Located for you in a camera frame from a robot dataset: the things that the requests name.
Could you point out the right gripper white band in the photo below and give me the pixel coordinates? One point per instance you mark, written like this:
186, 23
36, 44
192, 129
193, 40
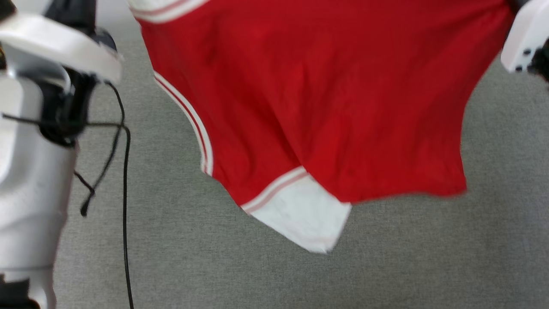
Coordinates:
525, 34

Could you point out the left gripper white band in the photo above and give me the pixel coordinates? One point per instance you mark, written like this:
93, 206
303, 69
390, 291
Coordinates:
55, 43

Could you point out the red garment with white trim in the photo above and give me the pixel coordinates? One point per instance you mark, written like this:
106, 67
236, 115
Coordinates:
321, 86

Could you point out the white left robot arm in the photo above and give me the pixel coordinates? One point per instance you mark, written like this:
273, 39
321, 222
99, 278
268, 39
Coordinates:
30, 193

